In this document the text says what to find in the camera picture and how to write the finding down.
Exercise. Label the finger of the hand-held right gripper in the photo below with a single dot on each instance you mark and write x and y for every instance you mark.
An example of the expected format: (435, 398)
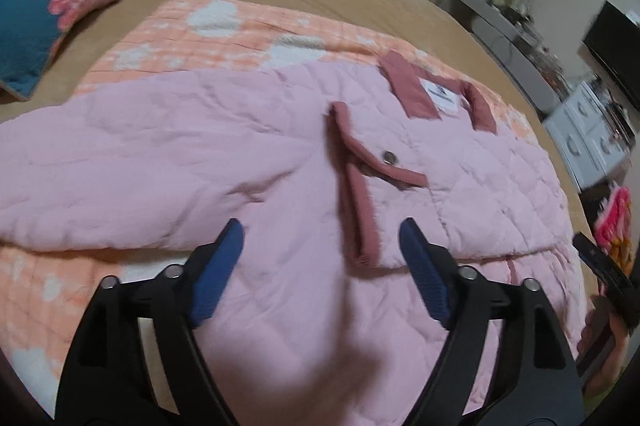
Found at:
(600, 268)

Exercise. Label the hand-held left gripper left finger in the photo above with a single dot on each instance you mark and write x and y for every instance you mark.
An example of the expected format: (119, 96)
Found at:
(217, 271)

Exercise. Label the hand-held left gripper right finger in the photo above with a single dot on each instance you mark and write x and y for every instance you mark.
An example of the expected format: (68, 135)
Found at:
(422, 266)

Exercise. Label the pink quilted jacket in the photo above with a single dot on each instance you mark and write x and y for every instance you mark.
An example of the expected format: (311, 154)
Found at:
(210, 165)

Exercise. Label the pink fluffy item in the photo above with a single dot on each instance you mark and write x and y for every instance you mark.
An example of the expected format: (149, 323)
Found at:
(614, 221)

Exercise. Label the white chest of drawers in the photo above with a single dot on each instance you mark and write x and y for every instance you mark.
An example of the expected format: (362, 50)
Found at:
(582, 130)

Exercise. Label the black television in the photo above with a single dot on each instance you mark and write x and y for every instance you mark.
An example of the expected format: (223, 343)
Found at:
(612, 38)

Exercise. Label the orange white checked blanket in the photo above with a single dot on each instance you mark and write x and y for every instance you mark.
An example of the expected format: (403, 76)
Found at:
(210, 35)

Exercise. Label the clutter of small desk items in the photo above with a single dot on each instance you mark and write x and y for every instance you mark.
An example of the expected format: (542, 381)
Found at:
(530, 40)

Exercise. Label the grey vanity desk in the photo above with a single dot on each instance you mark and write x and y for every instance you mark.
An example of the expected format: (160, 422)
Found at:
(505, 30)

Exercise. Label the tan bed sheet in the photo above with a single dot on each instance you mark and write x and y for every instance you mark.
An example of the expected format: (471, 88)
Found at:
(400, 5)

